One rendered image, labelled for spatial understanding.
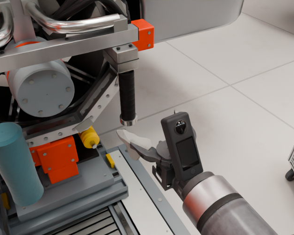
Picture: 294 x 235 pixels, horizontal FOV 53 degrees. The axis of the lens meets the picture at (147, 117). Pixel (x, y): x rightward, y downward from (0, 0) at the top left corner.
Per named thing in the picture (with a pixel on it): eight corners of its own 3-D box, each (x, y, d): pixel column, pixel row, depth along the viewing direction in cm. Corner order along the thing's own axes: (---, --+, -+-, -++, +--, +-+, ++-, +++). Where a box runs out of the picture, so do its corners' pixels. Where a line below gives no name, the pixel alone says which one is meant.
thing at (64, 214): (100, 148, 159) (98, 135, 153) (129, 197, 135) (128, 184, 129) (3, 183, 141) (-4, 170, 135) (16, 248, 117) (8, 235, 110)
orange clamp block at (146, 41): (117, 44, 93) (143, 38, 96) (128, 55, 87) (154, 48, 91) (116, 23, 88) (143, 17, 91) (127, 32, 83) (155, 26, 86)
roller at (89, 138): (77, 105, 123) (74, 93, 119) (103, 149, 103) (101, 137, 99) (63, 109, 121) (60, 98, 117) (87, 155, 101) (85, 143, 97)
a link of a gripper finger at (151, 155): (126, 153, 56) (168, 169, 53) (126, 147, 55) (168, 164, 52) (138, 138, 59) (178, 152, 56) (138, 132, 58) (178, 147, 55)
